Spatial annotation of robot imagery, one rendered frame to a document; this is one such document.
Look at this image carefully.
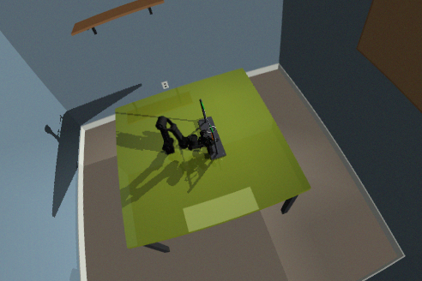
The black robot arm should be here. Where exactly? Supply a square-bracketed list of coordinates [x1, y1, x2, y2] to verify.
[155, 116, 208, 154]

